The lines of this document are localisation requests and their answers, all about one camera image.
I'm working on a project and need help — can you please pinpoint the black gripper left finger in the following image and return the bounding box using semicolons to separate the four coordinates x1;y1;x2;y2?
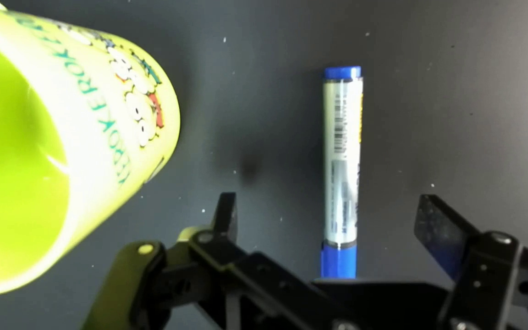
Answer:
213;192;237;240

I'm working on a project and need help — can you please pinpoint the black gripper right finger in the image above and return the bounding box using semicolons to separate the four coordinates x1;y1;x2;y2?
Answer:
415;194;481;278

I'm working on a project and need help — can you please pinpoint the blue white marker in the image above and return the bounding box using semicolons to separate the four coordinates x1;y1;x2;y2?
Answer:
321;66;364;278

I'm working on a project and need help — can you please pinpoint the yellow cartoon mug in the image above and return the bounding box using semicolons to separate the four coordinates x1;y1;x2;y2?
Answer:
0;3;180;293

